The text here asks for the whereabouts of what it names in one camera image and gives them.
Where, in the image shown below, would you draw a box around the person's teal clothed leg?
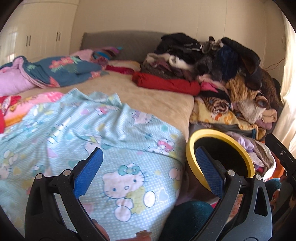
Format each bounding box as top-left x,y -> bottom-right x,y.
159,200 -> 214,241

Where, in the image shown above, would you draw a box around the thin wall cable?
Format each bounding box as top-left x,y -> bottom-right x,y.
263,57 -> 285,70

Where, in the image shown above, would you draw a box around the brown ribbed sweater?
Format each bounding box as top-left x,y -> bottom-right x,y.
252,138 -> 275,172

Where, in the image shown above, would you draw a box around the yellow cartoon blanket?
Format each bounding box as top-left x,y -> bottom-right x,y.
189,99 -> 267,140

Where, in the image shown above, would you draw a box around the black jacket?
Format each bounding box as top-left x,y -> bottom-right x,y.
154,33 -> 204,61

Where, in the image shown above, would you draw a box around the white fleece garment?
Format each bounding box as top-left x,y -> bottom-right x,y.
166,56 -> 193,70

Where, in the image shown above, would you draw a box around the white wardrobe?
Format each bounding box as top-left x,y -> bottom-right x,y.
0,0 -> 78,63

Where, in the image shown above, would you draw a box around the light blue cartoon sheet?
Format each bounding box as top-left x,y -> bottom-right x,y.
0,88 -> 188,241

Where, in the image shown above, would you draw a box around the brown fur garment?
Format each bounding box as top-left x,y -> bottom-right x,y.
260,69 -> 281,110

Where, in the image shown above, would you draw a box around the dark blue garment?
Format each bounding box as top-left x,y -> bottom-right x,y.
218,45 -> 239,80

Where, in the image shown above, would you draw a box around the grey headboard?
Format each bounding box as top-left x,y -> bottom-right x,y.
80,31 -> 167,63

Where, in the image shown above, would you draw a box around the red floral garment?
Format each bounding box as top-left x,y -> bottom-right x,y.
0,95 -> 22,134

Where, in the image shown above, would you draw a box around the grey brown folded clothes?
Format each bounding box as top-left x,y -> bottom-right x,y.
139,53 -> 200,81

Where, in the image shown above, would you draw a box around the cream curtain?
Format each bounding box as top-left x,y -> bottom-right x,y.
272,14 -> 296,149

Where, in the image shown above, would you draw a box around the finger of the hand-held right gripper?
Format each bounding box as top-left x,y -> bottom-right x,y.
265,133 -> 296,172

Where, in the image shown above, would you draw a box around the yellow rimmed black bin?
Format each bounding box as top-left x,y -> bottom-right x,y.
186,128 -> 256,193

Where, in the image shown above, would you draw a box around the cream plush garment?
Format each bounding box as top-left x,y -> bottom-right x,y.
233,99 -> 278,131

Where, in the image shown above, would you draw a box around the person's left hand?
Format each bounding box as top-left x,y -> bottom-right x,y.
91,219 -> 153,241

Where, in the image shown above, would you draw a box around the red folded cloth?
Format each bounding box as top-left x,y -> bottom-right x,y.
132,72 -> 201,96

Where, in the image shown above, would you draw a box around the tan knit sweater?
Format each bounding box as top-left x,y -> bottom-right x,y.
225,77 -> 258,105

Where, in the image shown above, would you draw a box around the beige bed blanket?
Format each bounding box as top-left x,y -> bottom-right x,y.
14,71 -> 195,142

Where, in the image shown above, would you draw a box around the red patterned cloth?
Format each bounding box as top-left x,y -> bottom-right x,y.
105,65 -> 135,76

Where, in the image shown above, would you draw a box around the striped brown knit garment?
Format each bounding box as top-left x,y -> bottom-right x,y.
206,96 -> 233,114

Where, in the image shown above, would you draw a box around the striped pillow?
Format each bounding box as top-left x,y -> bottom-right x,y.
91,46 -> 123,60

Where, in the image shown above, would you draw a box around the blue floral quilt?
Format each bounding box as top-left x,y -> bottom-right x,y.
0,55 -> 111,90

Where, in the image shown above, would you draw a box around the pink garment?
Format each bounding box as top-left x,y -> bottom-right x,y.
199,81 -> 227,92

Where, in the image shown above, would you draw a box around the pink cartoon blanket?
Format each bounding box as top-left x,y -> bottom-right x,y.
0,91 -> 65,128

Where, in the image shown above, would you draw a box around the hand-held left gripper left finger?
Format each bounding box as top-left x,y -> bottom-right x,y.
24,147 -> 109,241

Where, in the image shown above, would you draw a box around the lilac sweater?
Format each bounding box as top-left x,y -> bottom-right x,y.
227,132 -> 255,151

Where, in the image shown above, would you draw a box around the black fleece garment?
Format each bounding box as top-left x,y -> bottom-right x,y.
220,37 -> 263,91

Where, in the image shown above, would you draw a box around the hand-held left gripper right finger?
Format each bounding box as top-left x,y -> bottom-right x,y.
192,146 -> 273,241

